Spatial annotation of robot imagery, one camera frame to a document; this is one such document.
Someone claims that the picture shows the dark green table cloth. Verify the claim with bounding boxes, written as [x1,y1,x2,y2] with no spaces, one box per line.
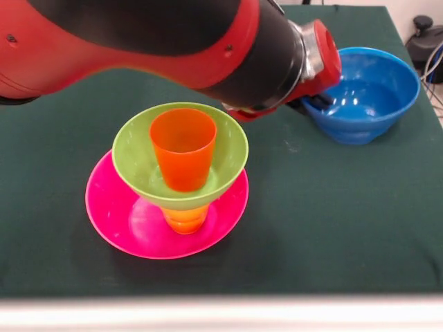
[0,2,443,298]

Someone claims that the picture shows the black chair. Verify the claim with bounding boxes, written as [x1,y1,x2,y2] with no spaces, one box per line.
[405,15,443,73]

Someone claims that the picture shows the green bowl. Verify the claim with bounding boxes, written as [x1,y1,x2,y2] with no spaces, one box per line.
[111,102,250,211]

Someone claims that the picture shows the orange cup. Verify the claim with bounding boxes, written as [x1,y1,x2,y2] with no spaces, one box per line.
[149,108,218,193]

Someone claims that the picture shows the bundle of cables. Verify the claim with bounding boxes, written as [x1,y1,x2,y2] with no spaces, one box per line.
[419,41,443,120]

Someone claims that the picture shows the large pink bowl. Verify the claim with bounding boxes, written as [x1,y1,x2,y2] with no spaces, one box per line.
[84,149,250,261]

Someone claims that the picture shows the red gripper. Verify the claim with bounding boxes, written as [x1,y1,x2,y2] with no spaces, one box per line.
[224,19,343,122]

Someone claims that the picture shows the small dark blue bowl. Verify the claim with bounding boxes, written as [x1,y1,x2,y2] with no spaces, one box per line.
[300,51,422,145]

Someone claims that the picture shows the yellow cup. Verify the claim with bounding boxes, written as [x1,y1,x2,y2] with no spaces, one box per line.
[161,203,211,235]

